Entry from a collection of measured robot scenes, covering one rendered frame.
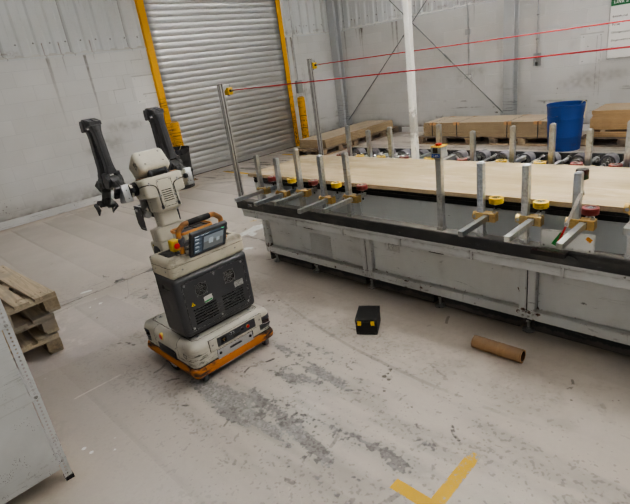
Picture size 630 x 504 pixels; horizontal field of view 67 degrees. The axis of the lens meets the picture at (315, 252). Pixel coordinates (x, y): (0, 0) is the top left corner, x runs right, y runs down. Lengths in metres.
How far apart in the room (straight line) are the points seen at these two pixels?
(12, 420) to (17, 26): 7.24
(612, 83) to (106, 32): 8.62
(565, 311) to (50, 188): 7.85
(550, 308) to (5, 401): 2.92
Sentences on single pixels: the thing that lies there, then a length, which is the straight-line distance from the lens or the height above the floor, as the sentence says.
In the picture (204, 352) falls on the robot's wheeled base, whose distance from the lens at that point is 3.07.
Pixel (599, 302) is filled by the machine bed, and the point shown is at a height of 0.31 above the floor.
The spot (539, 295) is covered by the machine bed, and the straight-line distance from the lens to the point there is 3.24.
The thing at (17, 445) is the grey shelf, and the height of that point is 0.32.
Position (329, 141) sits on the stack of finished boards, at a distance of 10.06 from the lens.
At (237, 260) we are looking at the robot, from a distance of 3.13.
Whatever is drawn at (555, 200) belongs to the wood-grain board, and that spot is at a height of 0.90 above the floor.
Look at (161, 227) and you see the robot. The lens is 3.26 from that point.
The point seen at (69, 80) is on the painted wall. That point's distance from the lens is 9.23.
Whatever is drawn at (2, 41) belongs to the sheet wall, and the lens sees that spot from 9.04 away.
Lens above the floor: 1.75
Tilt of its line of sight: 21 degrees down
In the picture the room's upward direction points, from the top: 8 degrees counter-clockwise
